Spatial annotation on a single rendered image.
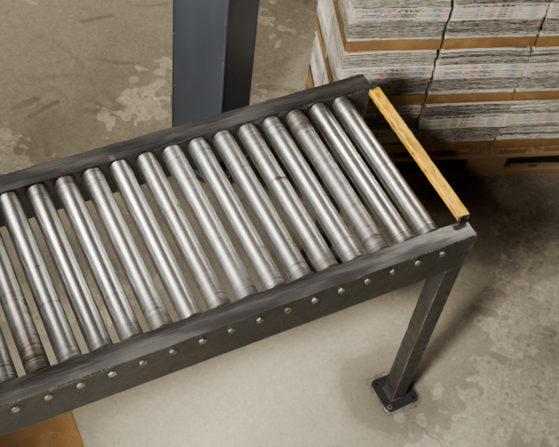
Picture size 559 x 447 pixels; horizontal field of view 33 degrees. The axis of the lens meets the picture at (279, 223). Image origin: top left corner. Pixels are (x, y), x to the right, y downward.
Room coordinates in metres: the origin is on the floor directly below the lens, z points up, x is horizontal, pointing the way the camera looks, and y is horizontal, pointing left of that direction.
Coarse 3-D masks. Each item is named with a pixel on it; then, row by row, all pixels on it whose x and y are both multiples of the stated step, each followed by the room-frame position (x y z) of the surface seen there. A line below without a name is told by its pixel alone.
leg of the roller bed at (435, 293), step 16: (448, 272) 1.32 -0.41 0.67; (432, 288) 1.33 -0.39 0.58; (448, 288) 1.33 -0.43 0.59; (416, 304) 1.35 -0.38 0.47; (432, 304) 1.32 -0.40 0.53; (416, 320) 1.34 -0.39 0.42; (432, 320) 1.33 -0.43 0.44; (416, 336) 1.32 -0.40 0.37; (400, 352) 1.34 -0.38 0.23; (416, 352) 1.32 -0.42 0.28; (400, 368) 1.33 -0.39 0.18; (416, 368) 1.34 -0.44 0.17; (400, 384) 1.32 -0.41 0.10
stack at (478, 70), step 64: (320, 0) 2.44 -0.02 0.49; (384, 0) 2.11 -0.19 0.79; (448, 0) 2.16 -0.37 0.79; (512, 0) 2.21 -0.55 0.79; (320, 64) 2.33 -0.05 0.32; (384, 64) 2.12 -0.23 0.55; (448, 64) 2.17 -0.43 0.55; (512, 64) 2.22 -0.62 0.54; (384, 128) 2.14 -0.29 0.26; (448, 128) 2.19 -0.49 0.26; (512, 128) 2.25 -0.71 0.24
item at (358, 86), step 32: (288, 96) 1.68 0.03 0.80; (320, 96) 1.70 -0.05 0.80; (352, 96) 1.74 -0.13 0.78; (192, 128) 1.53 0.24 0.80; (224, 128) 1.55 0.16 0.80; (288, 128) 1.64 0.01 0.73; (64, 160) 1.37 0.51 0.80; (96, 160) 1.39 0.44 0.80; (128, 160) 1.41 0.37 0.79; (160, 160) 1.45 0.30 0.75; (192, 160) 1.50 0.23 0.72; (0, 192) 1.25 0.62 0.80; (0, 224) 1.24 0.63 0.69
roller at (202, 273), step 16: (144, 160) 1.41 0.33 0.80; (144, 176) 1.37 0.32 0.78; (160, 176) 1.37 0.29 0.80; (160, 192) 1.32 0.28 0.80; (160, 208) 1.29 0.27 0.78; (176, 208) 1.28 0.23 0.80; (176, 224) 1.24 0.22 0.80; (176, 240) 1.21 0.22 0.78; (192, 240) 1.21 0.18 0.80; (192, 256) 1.17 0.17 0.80; (192, 272) 1.13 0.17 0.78; (208, 272) 1.13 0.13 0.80; (208, 288) 1.09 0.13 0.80; (208, 304) 1.06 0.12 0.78
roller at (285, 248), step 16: (224, 144) 1.50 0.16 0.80; (224, 160) 1.46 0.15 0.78; (240, 160) 1.45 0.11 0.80; (240, 176) 1.41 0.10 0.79; (256, 192) 1.37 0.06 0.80; (256, 208) 1.33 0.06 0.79; (272, 208) 1.33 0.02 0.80; (272, 224) 1.28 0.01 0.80; (272, 240) 1.25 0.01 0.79; (288, 240) 1.25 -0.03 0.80; (288, 256) 1.21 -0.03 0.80; (288, 272) 1.17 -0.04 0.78; (304, 272) 1.17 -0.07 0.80
